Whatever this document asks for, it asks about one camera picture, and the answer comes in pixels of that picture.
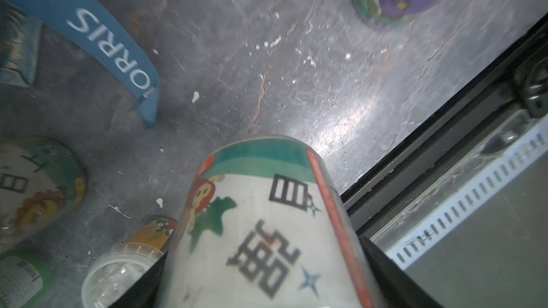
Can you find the white slotted cable duct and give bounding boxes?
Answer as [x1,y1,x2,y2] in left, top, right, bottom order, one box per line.
[385,117,547,270]

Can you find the white orange label jar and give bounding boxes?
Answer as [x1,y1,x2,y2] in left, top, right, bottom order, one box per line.
[155,135,388,307]

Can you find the cream canvas bag blue handles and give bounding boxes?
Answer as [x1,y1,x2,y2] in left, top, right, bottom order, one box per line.
[4,0,160,127]

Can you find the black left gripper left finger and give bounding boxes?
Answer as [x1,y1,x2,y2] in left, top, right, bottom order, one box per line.
[110,254,168,308]

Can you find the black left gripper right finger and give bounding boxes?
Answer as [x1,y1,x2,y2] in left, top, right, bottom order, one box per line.
[360,237,441,308]

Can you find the dark panda label jar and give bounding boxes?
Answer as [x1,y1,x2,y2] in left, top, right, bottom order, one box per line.
[1,250,52,308]

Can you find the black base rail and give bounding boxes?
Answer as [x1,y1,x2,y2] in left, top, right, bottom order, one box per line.
[342,17,547,237]

